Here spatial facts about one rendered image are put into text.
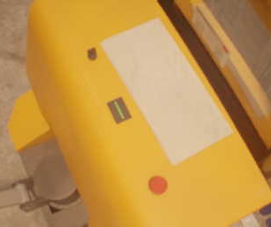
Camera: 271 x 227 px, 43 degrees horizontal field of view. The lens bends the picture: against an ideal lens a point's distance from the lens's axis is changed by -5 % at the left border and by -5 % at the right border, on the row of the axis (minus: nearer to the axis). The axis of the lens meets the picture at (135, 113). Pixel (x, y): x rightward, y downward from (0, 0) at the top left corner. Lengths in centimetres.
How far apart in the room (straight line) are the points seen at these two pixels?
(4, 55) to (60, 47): 115
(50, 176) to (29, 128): 26
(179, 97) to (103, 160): 24
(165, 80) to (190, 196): 29
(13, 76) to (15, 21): 38
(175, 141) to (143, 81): 17
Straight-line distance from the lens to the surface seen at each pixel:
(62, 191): 129
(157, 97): 88
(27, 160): 151
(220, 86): 102
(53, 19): 103
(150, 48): 94
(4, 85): 201
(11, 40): 215
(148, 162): 82
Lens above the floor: 169
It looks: 68 degrees down
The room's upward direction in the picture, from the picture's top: 1 degrees clockwise
